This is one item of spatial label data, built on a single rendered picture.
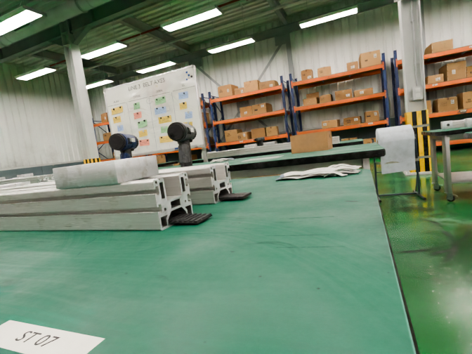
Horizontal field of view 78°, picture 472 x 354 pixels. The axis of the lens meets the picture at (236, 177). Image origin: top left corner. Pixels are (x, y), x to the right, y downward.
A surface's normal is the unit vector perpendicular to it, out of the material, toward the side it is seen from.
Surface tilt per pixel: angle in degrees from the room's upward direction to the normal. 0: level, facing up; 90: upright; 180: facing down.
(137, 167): 90
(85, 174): 90
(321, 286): 0
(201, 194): 90
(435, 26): 90
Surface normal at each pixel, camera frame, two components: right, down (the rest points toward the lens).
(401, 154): -0.30, 0.36
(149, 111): -0.39, 0.14
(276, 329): -0.13, -0.99
